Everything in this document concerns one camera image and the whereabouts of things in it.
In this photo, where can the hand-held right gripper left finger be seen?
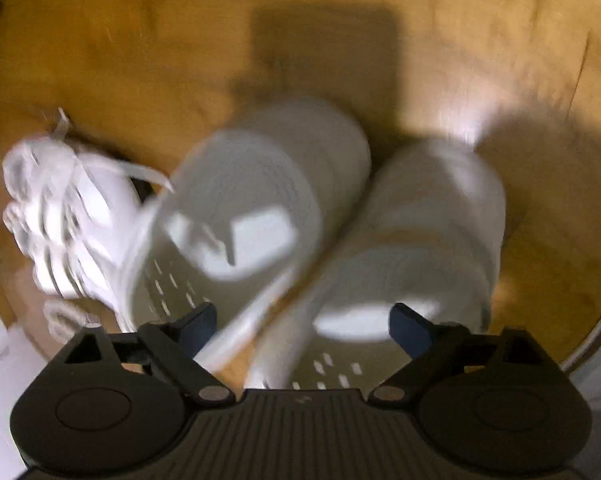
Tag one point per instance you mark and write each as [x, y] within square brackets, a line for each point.
[200, 327]

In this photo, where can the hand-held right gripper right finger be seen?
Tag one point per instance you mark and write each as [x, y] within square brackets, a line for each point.
[410, 329]

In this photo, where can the white ribbed slide sandal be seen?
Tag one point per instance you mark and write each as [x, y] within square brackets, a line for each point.
[260, 175]
[430, 220]

